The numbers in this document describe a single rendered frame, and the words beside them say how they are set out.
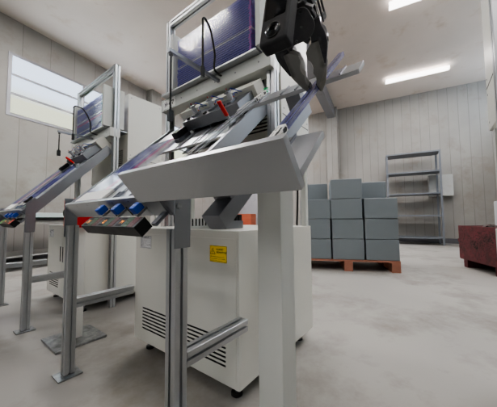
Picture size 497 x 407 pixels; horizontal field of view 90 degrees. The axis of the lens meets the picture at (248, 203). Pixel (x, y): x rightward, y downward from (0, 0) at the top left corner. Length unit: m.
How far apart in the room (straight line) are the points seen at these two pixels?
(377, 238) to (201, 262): 2.69
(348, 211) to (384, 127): 5.12
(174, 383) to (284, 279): 0.39
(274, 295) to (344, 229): 2.85
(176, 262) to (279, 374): 0.34
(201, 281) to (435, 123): 7.75
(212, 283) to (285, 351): 0.49
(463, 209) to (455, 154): 1.37
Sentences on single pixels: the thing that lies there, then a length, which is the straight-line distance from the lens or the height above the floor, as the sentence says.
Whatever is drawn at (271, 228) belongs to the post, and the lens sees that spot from 0.54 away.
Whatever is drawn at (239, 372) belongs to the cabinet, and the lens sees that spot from 1.05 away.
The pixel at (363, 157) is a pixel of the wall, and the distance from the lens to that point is 8.01.
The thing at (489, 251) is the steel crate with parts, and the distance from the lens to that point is 3.99.
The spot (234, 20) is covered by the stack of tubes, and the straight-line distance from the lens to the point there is 1.42.
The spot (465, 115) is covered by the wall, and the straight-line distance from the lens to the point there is 8.44.
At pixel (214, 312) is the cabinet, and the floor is 0.31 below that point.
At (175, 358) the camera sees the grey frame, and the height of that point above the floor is 0.32.
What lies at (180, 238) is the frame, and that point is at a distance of 0.67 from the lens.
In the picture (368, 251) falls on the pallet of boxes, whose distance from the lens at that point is 3.43.
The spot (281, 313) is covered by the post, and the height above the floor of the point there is 0.47.
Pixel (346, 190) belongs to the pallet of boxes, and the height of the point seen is 1.00.
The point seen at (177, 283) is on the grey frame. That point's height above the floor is 0.50.
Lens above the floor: 0.67
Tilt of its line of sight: 3 degrees up
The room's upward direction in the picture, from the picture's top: straight up
